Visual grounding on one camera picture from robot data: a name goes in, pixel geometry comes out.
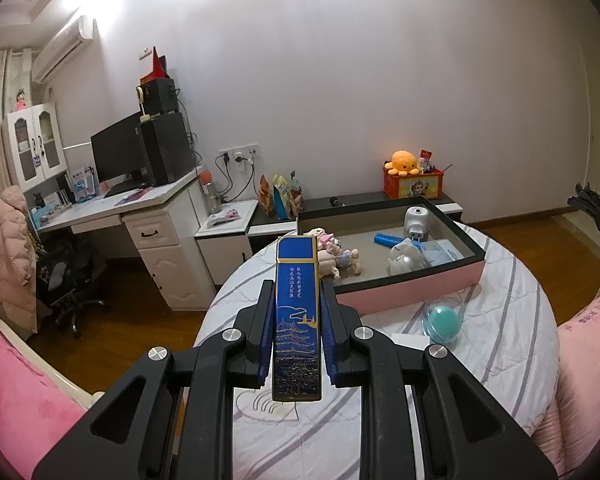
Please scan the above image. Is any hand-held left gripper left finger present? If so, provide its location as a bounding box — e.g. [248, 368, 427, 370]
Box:
[30, 279, 277, 480]

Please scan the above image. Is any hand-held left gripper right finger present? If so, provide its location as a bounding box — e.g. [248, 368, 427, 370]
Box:
[320, 279, 561, 480]

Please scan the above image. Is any blue gold printed box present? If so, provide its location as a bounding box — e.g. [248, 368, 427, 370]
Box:
[271, 235, 323, 402]

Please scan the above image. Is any beige baby doll figurine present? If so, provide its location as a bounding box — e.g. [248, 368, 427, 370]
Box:
[316, 249, 342, 281]

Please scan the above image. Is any pink box with dark rim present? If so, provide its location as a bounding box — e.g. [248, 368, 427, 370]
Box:
[296, 196, 486, 317]

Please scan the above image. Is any white plug adapter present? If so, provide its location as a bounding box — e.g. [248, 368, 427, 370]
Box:
[404, 206, 433, 241]

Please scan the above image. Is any white side cabinet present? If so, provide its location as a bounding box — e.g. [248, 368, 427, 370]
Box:
[195, 199, 260, 286]

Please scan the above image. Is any small doll in pink dress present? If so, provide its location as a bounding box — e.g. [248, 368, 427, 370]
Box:
[302, 227, 338, 252]

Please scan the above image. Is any silver dome toy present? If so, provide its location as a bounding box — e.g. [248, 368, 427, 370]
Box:
[387, 255, 426, 275]

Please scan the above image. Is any teal brush in clear shell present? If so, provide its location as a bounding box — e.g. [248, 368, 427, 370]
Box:
[422, 301, 465, 346]

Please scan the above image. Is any blue tube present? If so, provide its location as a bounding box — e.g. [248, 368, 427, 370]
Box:
[373, 232, 422, 251]

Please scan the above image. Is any pink small packet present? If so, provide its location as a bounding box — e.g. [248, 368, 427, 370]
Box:
[207, 209, 242, 227]

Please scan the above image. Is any white desk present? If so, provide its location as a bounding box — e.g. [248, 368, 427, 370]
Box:
[30, 177, 216, 311]

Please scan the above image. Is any orange snack bag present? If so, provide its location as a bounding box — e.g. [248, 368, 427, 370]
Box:
[257, 175, 276, 219]

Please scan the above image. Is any clear flosser box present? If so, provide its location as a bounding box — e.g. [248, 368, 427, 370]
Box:
[420, 237, 468, 266]

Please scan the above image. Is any yellow blue snack bag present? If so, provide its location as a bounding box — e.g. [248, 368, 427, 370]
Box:
[271, 174, 294, 220]

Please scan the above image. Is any black top low table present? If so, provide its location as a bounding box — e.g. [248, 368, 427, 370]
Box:
[250, 191, 464, 233]

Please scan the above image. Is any pink embroidered pillow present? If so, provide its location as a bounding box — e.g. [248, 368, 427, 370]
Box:
[530, 272, 600, 480]

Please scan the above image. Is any dark colourful snack bag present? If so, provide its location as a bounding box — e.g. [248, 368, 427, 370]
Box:
[287, 170, 306, 214]

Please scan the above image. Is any bottle with orange cap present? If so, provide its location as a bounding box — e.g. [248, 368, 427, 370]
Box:
[200, 170, 224, 214]

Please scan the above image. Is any red storage box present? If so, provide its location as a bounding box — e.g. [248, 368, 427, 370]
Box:
[384, 167, 444, 201]

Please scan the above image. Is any orange octopus plush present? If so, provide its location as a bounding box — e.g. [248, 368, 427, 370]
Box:
[384, 150, 423, 177]

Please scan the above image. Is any black keyboard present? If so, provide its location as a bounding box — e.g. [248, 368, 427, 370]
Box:
[104, 180, 153, 199]

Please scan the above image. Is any black office chair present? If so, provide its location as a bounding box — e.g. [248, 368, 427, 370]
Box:
[35, 232, 107, 338]

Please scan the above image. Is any black computer tower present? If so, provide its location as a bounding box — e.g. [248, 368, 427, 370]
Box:
[139, 112, 196, 186]

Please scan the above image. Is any blue white box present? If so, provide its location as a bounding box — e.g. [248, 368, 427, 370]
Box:
[70, 166, 97, 204]

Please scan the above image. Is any black computer monitor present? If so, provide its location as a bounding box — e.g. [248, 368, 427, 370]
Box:
[90, 111, 148, 183]

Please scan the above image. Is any pink fleece blanket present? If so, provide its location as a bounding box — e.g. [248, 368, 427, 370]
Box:
[0, 310, 88, 480]

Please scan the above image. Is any black speaker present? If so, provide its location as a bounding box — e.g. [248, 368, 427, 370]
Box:
[140, 77, 177, 116]

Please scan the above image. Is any pink puffer coat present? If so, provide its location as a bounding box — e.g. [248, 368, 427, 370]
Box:
[0, 185, 38, 333]

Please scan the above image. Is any red paper bag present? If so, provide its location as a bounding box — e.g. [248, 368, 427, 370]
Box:
[139, 46, 168, 86]

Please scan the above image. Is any white glass door cabinet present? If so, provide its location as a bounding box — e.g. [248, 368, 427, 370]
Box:
[1, 102, 68, 191]

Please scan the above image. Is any white air conditioner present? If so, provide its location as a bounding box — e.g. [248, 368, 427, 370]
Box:
[32, 15, 95, 83]

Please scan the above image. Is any black power cable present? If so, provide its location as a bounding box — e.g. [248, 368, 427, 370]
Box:
[214, 155, 257, 197]

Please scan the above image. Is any white wall power outlet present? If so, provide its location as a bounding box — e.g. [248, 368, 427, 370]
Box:
[219, 145, 259, 165]

